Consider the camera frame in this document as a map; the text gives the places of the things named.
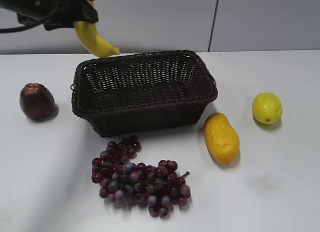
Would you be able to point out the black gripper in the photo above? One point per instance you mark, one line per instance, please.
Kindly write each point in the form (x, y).
(52, 14)

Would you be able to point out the yellow banana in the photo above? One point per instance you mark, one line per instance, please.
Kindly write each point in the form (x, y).
(90, 38)

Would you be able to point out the dark woven basket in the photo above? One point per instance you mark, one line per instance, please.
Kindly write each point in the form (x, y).
(142, 92)

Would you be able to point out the dark red apple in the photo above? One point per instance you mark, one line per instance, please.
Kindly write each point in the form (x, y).
(36, 101)

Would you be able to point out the orange yellow mango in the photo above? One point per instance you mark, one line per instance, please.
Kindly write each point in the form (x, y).
(221, 139)

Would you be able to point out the purple grape bunch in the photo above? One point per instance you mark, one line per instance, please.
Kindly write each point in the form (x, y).
(125, 183)

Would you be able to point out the yellow lemon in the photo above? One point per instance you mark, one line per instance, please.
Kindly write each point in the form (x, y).
(267, 108)

